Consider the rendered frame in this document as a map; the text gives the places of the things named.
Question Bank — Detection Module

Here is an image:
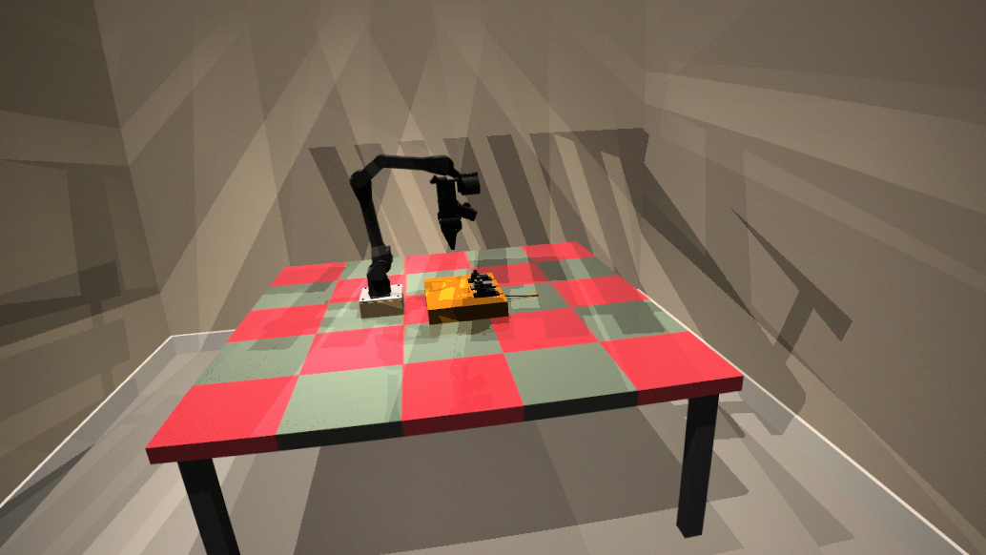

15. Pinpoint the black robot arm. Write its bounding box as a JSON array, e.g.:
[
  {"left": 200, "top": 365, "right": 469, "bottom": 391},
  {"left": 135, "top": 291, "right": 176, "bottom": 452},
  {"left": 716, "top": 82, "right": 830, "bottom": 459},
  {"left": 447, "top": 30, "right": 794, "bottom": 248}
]
[{"left": 349, "top": 154, "right": 481, "bottom": 299}]

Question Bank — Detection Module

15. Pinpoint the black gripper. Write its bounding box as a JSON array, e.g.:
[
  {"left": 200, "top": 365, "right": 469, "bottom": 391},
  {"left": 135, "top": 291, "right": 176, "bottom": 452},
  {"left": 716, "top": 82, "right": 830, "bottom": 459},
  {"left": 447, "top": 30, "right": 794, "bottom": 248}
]
[{"left": 438, "top": 196, "right": 462, "bottom": 250}]

